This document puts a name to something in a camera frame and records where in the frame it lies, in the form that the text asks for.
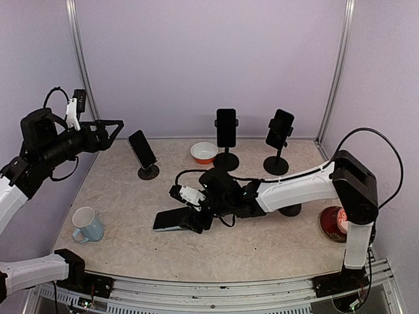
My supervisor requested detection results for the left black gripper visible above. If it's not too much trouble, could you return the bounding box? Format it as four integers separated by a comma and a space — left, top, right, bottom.
40, 118, 123, 169

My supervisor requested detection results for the blue cased bottom phone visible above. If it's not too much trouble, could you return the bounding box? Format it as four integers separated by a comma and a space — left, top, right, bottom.
153, 207, 191, 232

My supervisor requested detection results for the black pole phone stand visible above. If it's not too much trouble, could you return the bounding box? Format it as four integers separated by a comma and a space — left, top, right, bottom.
263, 119, 295, 175
213, 147, 240, 171

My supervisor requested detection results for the orange white bowl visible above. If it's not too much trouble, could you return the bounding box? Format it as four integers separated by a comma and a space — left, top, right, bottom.
190, 142, 219, 165

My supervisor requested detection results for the black teal phone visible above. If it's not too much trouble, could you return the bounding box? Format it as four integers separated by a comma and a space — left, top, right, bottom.
215, 109, 238, 148

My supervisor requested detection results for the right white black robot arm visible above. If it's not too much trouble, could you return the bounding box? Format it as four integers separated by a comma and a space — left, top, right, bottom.
180, 150, 378, 290

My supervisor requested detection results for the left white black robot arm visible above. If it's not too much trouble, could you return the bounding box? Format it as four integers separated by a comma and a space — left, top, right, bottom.
1, 108, 124, 300

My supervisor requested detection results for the light blue mug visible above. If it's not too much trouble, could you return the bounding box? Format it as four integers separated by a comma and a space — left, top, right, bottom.
71, 207, 104, 244

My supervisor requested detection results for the dark red saucer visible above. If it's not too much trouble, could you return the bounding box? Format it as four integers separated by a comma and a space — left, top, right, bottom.
319, 206, 346, 243

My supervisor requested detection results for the red patterned bowl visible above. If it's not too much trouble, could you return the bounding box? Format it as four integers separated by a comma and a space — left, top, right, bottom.
337, 208, 348, 234

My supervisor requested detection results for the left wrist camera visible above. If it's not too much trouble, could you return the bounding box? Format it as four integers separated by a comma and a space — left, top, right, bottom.
65, 89, 86, 131

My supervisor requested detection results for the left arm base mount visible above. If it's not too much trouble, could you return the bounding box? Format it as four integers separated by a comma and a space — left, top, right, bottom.
54, 249, 114, 299

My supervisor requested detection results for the left aluminium frame post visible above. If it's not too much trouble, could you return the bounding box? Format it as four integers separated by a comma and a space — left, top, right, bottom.
65, 0, 101, 120

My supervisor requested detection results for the aluminium frame post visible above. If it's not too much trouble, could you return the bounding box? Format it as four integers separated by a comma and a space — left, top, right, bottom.
316, 0, 356, 146
65, 0, 101, 120

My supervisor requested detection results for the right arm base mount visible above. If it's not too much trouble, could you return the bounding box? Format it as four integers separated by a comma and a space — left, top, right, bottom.
312, 266, 370, 298

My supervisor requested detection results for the right aluminium frame post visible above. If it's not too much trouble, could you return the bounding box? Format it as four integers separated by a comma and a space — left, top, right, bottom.
316, 0, 356, 146

